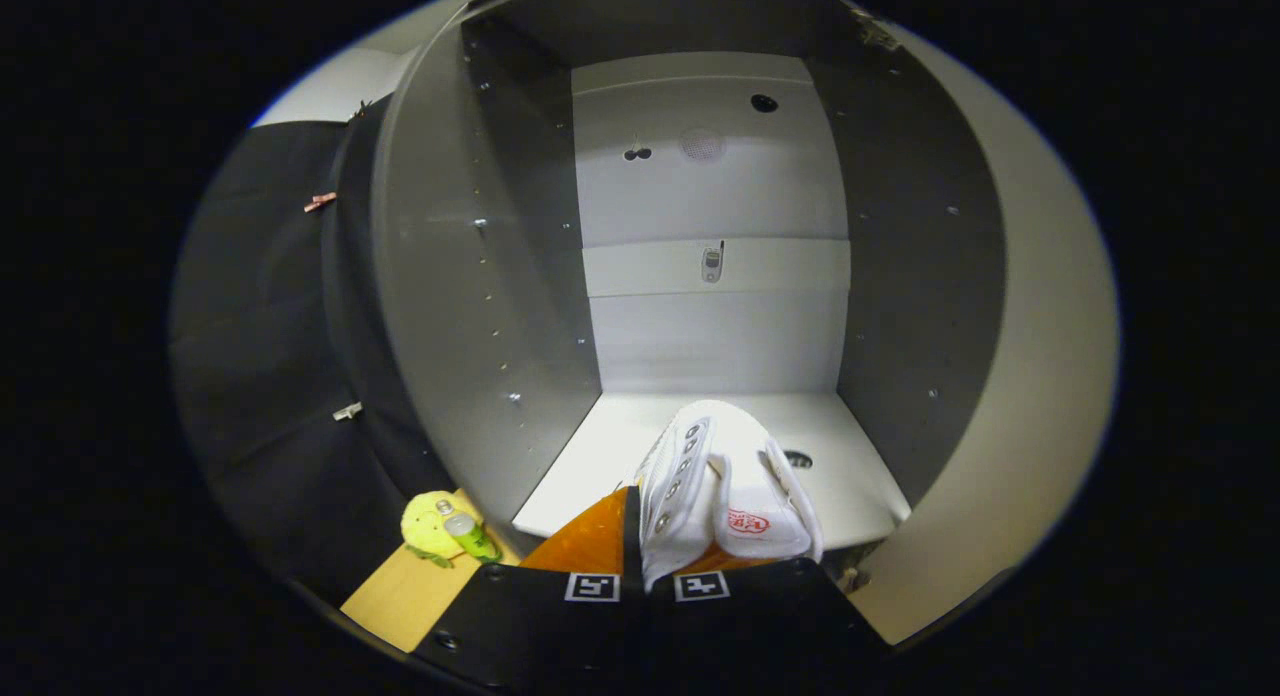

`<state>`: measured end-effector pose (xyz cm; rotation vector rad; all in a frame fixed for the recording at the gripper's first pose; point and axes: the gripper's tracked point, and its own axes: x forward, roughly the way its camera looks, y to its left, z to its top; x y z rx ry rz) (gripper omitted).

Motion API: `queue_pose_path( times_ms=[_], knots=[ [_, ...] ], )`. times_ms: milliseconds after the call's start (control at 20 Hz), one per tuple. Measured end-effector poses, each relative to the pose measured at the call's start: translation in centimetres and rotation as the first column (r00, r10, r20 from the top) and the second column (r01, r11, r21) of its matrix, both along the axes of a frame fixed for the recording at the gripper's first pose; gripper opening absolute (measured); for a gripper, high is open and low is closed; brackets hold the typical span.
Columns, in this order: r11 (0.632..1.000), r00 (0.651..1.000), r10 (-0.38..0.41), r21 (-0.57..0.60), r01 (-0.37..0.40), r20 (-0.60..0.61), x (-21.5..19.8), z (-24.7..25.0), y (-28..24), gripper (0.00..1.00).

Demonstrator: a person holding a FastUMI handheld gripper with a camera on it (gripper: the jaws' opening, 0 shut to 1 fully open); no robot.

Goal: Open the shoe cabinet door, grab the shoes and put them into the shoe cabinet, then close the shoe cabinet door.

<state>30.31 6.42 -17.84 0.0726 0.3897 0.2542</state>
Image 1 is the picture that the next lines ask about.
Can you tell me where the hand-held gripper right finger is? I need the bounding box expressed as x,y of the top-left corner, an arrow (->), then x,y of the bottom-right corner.
648,544 -> 893,679

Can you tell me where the grey shoe cabinet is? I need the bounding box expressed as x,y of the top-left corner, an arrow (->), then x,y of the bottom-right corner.
370,0 -> 1011,567

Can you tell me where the white shoe with red logo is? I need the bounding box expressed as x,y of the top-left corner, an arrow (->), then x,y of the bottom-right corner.
632,399 -> 825,592

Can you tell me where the yellow plush toy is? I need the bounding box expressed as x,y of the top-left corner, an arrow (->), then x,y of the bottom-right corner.
401,491 -> 471,567

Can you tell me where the black backdrop cloth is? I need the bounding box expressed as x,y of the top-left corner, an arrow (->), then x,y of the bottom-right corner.
170,96 -> 461,607

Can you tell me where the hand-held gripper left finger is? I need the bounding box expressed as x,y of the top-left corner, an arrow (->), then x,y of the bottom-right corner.
412,486 -> 646,692

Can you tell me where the green bottle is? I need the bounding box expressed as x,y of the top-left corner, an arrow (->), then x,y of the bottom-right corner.
436,499 -> 503,564

